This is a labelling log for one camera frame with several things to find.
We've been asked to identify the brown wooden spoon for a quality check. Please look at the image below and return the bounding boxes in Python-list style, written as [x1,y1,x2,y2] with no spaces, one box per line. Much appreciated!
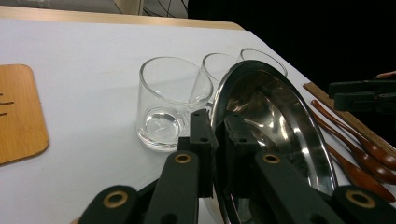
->
[325,144,396,203]
[311,111,396,185]
[310,99,396,171]

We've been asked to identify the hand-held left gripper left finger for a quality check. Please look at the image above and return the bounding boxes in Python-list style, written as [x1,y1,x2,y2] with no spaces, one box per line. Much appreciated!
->
[178,108,219,198]

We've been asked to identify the steel bowl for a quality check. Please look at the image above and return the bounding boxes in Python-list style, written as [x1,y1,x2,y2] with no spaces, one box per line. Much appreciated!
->
[204,60,340,224]

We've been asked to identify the white table mat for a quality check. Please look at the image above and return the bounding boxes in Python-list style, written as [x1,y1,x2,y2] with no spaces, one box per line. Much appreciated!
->
[0,18,396,224]

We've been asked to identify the wooden table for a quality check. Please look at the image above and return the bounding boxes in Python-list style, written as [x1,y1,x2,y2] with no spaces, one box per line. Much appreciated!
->
[0,5,246,32]

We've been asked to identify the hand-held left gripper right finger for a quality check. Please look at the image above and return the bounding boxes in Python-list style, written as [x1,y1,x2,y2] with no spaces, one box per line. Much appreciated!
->
[216,112,261,197]

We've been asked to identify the wooden cutout coaster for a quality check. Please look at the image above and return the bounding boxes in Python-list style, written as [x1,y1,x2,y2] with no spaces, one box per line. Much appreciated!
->
[0,63,50,166]

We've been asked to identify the clear drinking glass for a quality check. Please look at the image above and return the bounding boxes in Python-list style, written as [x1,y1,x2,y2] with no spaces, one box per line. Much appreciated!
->
[200,52,241,105]
[135,56,216,153]
[237,47,289,78]

